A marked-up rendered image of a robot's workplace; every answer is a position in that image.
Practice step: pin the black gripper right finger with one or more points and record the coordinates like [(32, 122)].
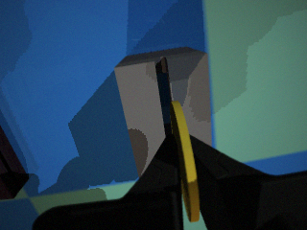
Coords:
[(235, 196)]

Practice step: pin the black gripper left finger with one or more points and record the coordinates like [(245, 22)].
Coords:
[(154, 201)]

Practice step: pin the gold coin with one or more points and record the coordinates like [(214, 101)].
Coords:
[(189, 180)]

